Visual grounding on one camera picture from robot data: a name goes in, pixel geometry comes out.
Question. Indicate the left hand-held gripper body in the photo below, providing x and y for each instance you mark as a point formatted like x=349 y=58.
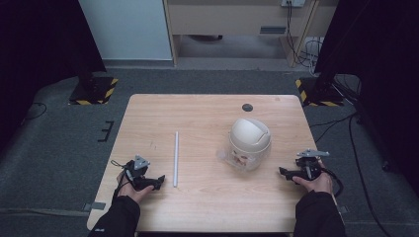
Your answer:
x=137 y=168

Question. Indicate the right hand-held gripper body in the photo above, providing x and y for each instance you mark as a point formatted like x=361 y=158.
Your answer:
x=310 y=164

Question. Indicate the person's left hand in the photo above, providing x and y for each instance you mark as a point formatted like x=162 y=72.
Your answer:
x=133 y=192

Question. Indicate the person's right hand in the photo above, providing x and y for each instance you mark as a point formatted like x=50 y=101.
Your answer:
x=318 y=185

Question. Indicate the white plastic straw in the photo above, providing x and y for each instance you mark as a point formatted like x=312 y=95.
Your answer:
x=176 y=159

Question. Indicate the small beige swing-lid trash bin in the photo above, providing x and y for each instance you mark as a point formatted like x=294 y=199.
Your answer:
x=249 y=143

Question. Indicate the grey tape strip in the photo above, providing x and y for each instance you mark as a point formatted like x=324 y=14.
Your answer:
x=95 y=206

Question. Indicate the yellow-black striped stand base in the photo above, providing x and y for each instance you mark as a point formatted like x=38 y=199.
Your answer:
x=95 y=90
x=318 y=94

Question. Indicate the dark round table grommet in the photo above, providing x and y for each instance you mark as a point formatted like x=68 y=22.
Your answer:
x=247 y=107

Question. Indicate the black curtain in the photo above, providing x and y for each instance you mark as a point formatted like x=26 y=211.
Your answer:
x=39 y=39
x=378 y=49

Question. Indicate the white cabinet panel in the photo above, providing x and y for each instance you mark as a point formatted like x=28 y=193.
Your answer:
x=126 y=29

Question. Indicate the grey wall power outlet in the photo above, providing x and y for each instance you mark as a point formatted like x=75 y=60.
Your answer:
x=292 y=2

